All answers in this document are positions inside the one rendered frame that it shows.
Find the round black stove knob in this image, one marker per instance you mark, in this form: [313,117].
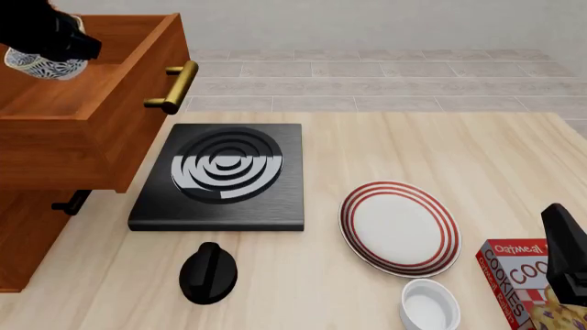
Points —
[208,275]

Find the black white patterned bowl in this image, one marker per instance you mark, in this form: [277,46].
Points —
[48,67]

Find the white plate with red rings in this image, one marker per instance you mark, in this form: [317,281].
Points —
[399,230]

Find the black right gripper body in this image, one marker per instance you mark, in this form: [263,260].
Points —
[573,288]

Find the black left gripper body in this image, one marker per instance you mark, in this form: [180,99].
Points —
[82,46]

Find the small white ramekin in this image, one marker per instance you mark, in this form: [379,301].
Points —
[428,306]

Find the red oatmeal cookies box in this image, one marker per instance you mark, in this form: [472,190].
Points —
[504,271]

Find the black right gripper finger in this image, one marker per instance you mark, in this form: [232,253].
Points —
[566,240]

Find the wooden cabinet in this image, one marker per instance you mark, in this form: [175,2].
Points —
[27,240]

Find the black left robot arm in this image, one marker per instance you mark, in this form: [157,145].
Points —
[27,24]

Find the open wooden drawer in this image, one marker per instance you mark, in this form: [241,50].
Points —
[59,151]

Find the flat black stove plate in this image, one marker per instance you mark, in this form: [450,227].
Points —
[215,209]

